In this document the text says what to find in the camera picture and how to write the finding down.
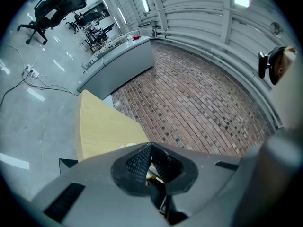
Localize grey counter cabinet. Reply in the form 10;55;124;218
77;35;155;101

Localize white cable bundle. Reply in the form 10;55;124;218
30;73;79;96

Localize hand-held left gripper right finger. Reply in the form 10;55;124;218
145;142;244;227

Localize round ceiling fixture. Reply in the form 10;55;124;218
269;22;284;36

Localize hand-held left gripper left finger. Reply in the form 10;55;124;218
30;142;170;227

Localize white power strip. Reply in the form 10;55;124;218
22;64;40;79

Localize light wooden table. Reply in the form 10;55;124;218
75;90;152;162

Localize grey wall pipe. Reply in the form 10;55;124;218
151;28;284;130

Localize small black office chair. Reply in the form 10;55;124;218
66;11;87;34

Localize black head-worn camera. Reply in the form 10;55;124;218
258;45;288;86

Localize cluttered office desks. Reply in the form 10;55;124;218
80;22;119;54

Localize black floor cable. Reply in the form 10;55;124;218
0;71;32;109

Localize long white floor cable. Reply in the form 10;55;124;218
0;44;39;68

